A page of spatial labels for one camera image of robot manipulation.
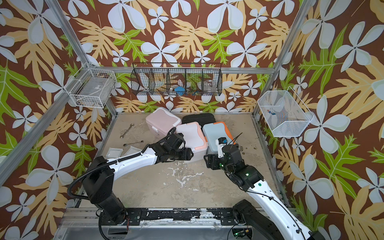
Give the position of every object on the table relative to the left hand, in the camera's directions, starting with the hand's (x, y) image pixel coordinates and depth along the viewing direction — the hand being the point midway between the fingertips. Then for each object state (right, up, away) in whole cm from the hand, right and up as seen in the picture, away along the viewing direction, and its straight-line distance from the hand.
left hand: (190, 153), depth 85 cm
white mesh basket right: (+54, +23, -1) cm, 59 cm away
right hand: (+9, 0, -10) cm, 14 cm away
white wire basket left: (-59, +39, +2) cm, 71 cm away
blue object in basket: (-7, +38, +9) cm, 40 cm away
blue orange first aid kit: (+14, +12, +6) cm, 19 cm away
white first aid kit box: (+3, +8, +3) cm, 9 cm away
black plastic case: (+8, +22, +27) cm, 35 cm away
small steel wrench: (-45, +3, +17) cm, 48 cm away
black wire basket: (-6, +47, +11) cm, 48 cm away
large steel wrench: (-48, +12, +26) cm, 56 cm away
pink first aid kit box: (-19, +19, +10) cm, 29 cm away
